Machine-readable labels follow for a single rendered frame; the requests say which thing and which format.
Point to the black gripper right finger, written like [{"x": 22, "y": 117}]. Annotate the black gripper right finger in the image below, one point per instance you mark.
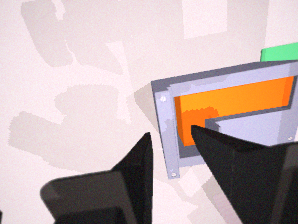
[{"x": 254, "y": 177}]

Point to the orange l-shaped part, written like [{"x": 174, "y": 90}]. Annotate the orange l-shaped part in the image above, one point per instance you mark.
[{"x": 192, "y": 109}]

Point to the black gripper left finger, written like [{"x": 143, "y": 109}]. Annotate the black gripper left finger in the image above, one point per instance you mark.
[{"x": 129, "y": 185}]

